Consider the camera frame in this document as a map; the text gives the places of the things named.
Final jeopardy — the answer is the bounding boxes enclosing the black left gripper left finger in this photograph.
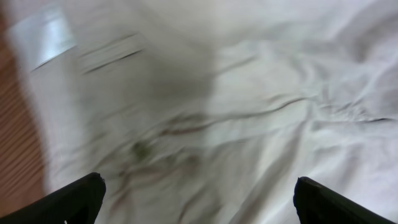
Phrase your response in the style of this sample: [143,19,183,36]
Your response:
[1,172,106,224]

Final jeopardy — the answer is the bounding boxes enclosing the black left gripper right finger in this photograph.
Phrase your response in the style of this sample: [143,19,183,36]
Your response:
[293,177,395,224]

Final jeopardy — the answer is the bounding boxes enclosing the beige khaki shorts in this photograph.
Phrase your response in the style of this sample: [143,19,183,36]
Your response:
[6,0,397,223]

